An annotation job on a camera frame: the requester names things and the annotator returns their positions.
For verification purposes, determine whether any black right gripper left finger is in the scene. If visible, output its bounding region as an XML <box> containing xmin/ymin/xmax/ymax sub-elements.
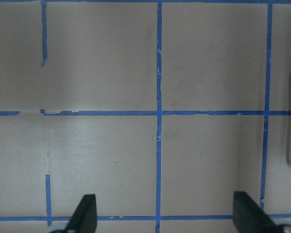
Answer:
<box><xmin>65</xmin><ymin>194</ymin><xmax>97</xmax><ymax>233</ymax></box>

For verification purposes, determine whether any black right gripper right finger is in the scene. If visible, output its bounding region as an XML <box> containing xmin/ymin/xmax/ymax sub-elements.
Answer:
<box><xmin>233</xmin><ymin>191</ymin><xmax>284</xmax><ymax>233</ymax></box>

